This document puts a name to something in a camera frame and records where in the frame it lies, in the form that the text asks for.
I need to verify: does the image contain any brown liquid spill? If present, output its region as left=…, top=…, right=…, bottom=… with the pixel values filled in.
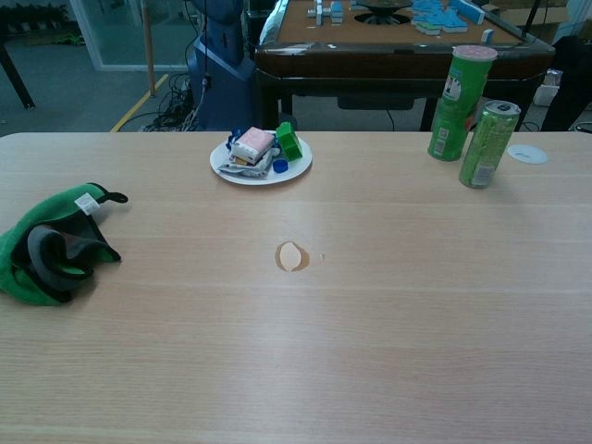
left=275, top=240, right=310, bottom=274

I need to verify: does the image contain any blue machine base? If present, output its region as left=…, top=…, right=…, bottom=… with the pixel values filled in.
left=186, top=0, right=260, bottom=132

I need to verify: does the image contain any tangle of floor cables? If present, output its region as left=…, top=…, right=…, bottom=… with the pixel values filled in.
left=133, top=73, right=204, bottom=132

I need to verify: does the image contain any pile of blue mahjong tiles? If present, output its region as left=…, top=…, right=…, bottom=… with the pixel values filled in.
left=410, top=0, right=487, bottom=36

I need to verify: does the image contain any short row of mahjong tiles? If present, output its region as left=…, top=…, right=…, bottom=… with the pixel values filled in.
left=307, top=0, right=346, bottom=25

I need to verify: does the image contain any black table leg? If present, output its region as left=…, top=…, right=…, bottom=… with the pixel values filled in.
left=0, top=41, right=36, bottom=111

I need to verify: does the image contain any brown mahjong table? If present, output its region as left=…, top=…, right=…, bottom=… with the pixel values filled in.
left=253, top=0, right=556, bottom=133

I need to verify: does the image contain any wooden pole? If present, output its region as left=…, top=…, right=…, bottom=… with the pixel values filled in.
left=142, top=0, right=156, bottom=98

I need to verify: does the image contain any black mahjong centre dome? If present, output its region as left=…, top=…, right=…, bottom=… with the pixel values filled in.
left=353, top=0, right=414, bottom=25

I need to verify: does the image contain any green drink can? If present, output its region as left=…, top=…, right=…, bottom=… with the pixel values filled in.
left=458, top=99, right=522, bottom=190

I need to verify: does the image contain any white round cable cover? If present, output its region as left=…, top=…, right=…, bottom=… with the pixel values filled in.
left=506, top=142, right=549, bottom=165

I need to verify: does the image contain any green chips tube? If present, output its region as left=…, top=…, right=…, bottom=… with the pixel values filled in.
left=425, top=44, right=500, bottom=163

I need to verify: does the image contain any green toy block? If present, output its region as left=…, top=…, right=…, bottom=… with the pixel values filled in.
left=276, top=121, right=303, bottom=162

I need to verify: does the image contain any pink tissue pack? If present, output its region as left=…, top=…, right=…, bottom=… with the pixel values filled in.
left=229, top=127, right=275, bottom=166

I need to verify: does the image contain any silver white snack packet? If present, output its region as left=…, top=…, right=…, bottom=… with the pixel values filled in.
left=216, top=150, right=275, bottom=179

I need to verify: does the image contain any green and grey microfibre cloth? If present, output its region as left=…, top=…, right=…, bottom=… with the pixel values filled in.
left=0, top=182, right=130, bottom=307

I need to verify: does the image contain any white round plate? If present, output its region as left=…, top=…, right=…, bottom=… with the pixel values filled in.
left=209, top=130, right=314, bottom=187

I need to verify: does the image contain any person in black trousers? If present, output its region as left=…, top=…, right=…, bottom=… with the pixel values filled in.
left=540, top=34, right=592, bottom=133

